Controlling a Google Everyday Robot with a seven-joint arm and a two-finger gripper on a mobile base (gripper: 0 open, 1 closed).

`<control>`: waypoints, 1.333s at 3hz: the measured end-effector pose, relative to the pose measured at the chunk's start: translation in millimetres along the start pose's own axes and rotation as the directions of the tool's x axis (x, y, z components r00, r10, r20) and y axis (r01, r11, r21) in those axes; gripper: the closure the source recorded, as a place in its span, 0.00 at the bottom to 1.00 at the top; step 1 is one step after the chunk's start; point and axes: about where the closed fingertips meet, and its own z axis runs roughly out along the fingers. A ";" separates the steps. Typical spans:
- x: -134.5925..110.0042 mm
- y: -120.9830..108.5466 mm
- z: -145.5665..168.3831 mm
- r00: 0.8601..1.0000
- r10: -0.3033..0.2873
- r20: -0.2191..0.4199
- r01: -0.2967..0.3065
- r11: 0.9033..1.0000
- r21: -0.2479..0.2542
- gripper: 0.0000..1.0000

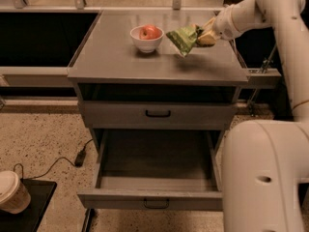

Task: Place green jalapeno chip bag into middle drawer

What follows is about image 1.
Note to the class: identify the paper coffee cup with lid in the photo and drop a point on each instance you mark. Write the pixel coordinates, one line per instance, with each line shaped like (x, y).
(14, 196)

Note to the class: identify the closed grey top drawer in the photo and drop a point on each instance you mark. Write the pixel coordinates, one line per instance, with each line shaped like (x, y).
(156, 115)

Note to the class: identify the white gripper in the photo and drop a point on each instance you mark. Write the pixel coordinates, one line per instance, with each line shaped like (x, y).
(224, 27)

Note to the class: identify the black side table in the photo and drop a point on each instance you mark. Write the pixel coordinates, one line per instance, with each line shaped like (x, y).
(29, 220)

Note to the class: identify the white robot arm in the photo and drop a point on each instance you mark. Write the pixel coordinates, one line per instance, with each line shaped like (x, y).
(263, 161)

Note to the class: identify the black power adapter with cable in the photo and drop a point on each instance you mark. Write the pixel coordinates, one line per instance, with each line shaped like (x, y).
(78, 162)

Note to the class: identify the green jalapeno chip bag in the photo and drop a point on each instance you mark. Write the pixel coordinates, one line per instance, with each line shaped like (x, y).
(185, 38)

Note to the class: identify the open grey middle drawer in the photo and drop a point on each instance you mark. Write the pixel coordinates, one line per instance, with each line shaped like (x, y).
(156, 170)

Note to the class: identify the white ceramic bowl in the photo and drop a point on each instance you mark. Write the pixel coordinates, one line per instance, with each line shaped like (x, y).
(145, 46)

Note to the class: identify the grey drawer cabinet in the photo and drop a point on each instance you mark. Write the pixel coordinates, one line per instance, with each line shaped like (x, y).
(110, 68)

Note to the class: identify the red apple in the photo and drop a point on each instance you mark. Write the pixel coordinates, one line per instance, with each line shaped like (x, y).
(149, 32)

